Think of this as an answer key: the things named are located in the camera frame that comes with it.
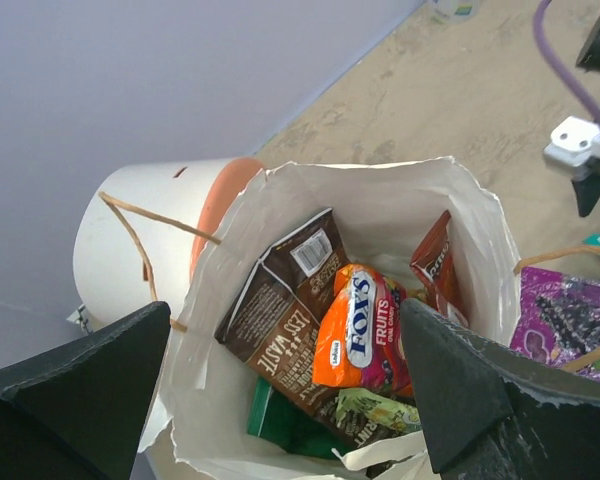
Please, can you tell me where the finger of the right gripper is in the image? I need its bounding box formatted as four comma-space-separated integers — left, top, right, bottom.
571, 171, 600, 217

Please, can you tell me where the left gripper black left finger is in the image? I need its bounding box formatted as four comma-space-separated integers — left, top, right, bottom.
0, 302, 171, 479

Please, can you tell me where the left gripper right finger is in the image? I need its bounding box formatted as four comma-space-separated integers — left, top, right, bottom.
400, 299, 600, 479

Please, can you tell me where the brown paper bag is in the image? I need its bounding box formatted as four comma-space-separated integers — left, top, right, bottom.
97, 155, 600, 480

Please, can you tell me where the small green himalaya sachet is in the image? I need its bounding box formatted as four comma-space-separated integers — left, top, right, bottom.
335, 388, 422, 434

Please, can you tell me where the orange fox's fruits candy bag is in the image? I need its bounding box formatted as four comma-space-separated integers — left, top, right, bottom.
312, 264, 413, 397

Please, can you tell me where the red doritos bag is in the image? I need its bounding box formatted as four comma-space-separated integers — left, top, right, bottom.
410, 210, 469, 328

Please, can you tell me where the green chips bag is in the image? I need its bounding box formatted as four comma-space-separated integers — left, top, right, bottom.
246, 378, 351, 460

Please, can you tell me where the brown chips bag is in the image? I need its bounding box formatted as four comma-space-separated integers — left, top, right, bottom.
215, 209, 405, 448

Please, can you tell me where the purple candy bag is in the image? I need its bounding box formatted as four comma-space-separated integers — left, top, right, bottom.
509, 267, 600, 368

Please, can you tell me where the white orange cylinder container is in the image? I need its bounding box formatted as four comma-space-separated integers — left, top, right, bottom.
73, 157, 264, 326

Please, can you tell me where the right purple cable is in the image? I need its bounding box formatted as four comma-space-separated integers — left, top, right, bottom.
532, 0, 600, 137

